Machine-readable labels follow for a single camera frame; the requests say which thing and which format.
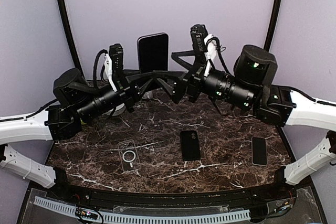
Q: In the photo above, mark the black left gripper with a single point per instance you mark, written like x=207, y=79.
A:
x=128, y=88

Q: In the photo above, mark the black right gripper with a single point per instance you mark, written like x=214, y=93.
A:
x=180, y=88

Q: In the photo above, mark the black smartphone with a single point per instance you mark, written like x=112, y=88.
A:
x=153, y=52

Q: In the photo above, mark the black phone case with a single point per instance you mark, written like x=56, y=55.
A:
x=190, y=145

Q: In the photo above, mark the clear magsafe phone case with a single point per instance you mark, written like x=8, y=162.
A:
x=129, y=157

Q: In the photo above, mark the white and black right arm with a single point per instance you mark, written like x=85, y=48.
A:
x=250, y=88

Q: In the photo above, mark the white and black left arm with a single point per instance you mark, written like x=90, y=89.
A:
x=76, y=103

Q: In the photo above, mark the white floral mug yellow inside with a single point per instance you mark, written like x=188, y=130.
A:
x=148, y=95

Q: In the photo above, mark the white scalloped bowl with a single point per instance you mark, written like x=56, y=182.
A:
x=117, y=111

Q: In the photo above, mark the silver edged smartphone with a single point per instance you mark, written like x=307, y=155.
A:
x=258, y=151

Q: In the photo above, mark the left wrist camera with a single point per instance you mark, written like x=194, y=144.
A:
x=113, y=65

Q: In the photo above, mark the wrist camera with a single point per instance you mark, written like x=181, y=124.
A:
x=204, y=48
x=113, y=65

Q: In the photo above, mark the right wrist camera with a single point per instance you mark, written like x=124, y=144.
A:
x=204, y=48

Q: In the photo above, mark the left black frame post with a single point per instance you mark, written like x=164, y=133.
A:
x=69, y=36

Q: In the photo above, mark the white slotted cable duct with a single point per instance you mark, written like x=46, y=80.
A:
x=87, y=215

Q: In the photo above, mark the black front rail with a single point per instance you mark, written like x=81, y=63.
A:
x=85, y=196

